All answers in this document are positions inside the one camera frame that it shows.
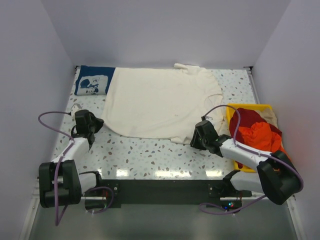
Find cream white t shirt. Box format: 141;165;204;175
101;63;223;144

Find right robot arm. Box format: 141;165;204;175
190;120;303;205

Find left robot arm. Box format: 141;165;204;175
38;109;104;208

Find yellow plastic bin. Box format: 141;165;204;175
224;103;292;174

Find folded blue printed t shirt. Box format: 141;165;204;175
74;65;116;96

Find dark red t shirt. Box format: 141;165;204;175
228;107;283;170

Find orange t shirt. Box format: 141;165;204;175
238;122;287;154

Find beige t shirt in bin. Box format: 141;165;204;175
256;108;278;128

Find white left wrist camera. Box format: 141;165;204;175
70;103;82;117

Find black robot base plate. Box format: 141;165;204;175
74;178;253;213

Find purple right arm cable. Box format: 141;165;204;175
198;104;305;216

